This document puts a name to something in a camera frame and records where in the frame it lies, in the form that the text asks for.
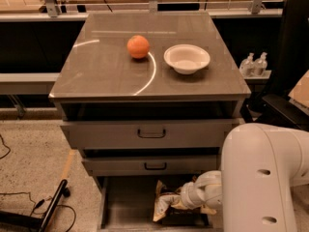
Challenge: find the bottom grey drawer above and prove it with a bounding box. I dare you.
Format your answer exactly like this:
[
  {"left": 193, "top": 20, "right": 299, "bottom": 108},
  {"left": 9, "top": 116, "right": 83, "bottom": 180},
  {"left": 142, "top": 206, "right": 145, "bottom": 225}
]
[{"left": 97, "top": 175, "right": 223, "bottom": 232}]

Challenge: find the brown chip bag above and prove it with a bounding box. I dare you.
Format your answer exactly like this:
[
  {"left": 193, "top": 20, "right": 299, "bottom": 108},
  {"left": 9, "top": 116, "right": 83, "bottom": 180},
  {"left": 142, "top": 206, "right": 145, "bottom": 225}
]
[{"left": 152, "top": 177, "right": 217, "bottom": 223}]

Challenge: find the right clear pump bottle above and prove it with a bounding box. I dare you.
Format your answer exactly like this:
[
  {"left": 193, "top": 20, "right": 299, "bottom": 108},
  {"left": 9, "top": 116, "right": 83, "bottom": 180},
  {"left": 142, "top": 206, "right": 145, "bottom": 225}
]
[{"left": 253, "top": 52, "right": 267, "bottom": 76}]

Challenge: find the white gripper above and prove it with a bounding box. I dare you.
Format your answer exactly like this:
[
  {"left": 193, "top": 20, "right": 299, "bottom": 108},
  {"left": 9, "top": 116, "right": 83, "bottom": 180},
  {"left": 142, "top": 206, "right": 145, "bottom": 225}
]
[{"left": 181, "top": 182, "right": 202, "bottom": 209}]

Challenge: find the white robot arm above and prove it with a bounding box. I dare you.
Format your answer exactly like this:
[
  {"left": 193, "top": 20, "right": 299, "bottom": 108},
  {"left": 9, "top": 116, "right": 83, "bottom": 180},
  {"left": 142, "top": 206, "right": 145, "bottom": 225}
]
[{"left": 181, "top": 123, "right": 309, "bottom": 232}]

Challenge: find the grey drawer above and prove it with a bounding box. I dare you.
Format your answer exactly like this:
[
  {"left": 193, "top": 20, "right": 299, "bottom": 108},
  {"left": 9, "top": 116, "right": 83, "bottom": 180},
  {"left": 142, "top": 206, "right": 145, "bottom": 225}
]
[
  {"left": 97, "top": 175, "right": 223, "bottom": 232},
  {"left": 82, "top": 155, "right": 217, "bottom": 176},
  {"left": 61, "top": 119, "right": 239, "bottom": 150}
]

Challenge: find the black stand leg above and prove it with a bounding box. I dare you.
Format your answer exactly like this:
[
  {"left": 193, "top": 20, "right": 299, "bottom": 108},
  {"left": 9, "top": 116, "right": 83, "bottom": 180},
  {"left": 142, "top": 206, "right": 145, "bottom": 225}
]
[{"left": 0, "top": 179, "right": 71, "bottom": 232}]

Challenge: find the white bowl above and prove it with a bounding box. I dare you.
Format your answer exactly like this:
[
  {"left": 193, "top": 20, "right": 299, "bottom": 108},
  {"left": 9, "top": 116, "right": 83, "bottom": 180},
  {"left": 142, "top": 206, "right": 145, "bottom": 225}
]
[{"left": 163, "top": 44, "right": 211, "bottom": 74}]

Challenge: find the black floor cable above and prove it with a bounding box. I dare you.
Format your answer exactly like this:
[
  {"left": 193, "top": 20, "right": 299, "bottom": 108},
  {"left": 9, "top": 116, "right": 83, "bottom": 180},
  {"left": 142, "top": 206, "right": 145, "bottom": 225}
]
[{"left": 0, "top": 132, "right": 77, "bottom": 232}]

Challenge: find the top grey drawer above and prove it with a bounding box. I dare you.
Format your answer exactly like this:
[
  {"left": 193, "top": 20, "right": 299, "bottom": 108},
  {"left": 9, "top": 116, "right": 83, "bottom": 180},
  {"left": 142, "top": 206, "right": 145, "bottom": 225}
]
[{"left": 61, "top": 119, "right": 239, "bottom": 150}]

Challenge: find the black office chair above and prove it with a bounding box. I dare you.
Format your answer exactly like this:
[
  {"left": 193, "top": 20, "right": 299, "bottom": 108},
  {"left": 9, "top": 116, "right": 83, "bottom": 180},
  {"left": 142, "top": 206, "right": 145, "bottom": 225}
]
[{"left": 240, "top": 0, "right": 309, "bottom": 131}]

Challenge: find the middle grey drawer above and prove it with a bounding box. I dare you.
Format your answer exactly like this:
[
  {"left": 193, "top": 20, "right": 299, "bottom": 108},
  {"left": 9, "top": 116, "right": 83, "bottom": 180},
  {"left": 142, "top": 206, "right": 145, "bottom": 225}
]
[{"left": 82, "top": 155, "right": 217, "bottom": 176}]

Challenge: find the orange fruit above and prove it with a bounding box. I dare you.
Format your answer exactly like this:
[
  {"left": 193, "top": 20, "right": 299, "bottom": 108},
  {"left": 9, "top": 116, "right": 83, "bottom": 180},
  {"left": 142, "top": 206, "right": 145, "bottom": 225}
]
[{"left": 126, "top": 35, "right": 150, "bottom": 59}]

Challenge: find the grey drawer cabinet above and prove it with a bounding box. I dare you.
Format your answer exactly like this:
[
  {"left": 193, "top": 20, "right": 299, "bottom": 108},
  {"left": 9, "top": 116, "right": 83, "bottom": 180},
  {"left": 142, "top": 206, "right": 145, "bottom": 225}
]
[{"left": 48, "top": 11, "right": 252, "bottom": 232}]

